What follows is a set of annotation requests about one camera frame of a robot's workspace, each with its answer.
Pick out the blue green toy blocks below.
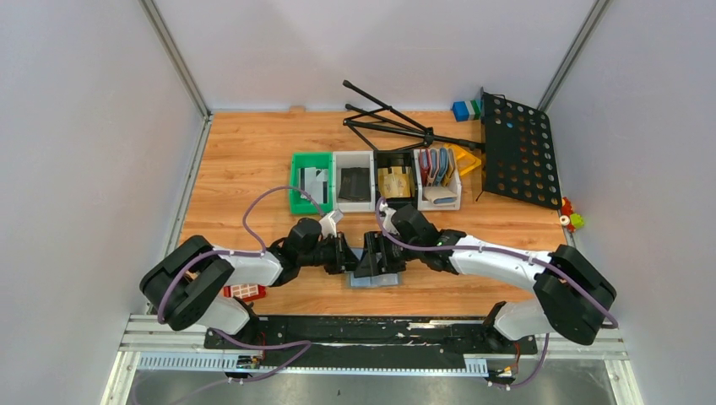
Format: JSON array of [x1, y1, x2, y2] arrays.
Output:
[[451, 100, 483, 122]]

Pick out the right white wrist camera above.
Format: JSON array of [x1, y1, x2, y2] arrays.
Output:
[[377, 202, 396, 220]]

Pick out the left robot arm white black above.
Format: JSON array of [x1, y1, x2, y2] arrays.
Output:
[[139, 218, 359, 348]]

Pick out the black perforated stand plate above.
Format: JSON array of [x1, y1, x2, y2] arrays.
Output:
[[480, 90, 562, 210]]

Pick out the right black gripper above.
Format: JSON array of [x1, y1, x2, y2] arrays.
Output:
[[355, 230, 422, 278]]

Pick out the green plastic bin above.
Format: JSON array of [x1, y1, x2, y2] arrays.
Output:
[[289, 152, 334, 214]]

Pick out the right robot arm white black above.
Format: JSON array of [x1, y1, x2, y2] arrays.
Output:
[[374, 199, 619, 353]]

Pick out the yellow brown packet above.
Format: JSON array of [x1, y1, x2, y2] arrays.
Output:
[[377, 166, 415, 199]]

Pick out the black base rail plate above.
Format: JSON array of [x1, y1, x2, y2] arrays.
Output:
[[120, 314, 552, 378]]

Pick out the white bin with wallets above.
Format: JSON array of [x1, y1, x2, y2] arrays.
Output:
[[413, 147, 462, 211]]

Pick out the yellow triangle frame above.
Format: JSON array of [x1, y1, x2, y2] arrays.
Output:
[[444, 143, 482, 177]]

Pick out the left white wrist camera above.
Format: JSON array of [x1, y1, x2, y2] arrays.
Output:
[[318, 209, 344, 238]]

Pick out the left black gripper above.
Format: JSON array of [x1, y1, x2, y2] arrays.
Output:
[[300, 232, 361, 275]]

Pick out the white plastic bin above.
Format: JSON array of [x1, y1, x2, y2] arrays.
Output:
[[333, 151, 376, 213]]

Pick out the black music stand tripod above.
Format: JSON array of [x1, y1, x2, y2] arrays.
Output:
[[342, 79, 485, 151]]

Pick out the white cards in green bin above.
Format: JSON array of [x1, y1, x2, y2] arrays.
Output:
[[299, 167, 329, 204]]

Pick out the black plastic bin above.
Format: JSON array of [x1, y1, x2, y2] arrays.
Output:
[[373, 150, 418, 209]]

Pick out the small colourful toy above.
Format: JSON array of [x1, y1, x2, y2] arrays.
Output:
[[559, 197, 585, 233]]

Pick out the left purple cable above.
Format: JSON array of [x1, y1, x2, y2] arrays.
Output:
[[156, 186, 327, 327]]

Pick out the grey card holder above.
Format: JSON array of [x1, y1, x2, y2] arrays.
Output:
[[348, 272, 401, 289]]

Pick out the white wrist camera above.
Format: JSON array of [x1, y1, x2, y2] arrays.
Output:
[[377, 202, 396, 220], [318, 209, 344, 238]]

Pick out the red toy brick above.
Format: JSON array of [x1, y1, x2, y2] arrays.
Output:
[[222, 284, 266, 302]]

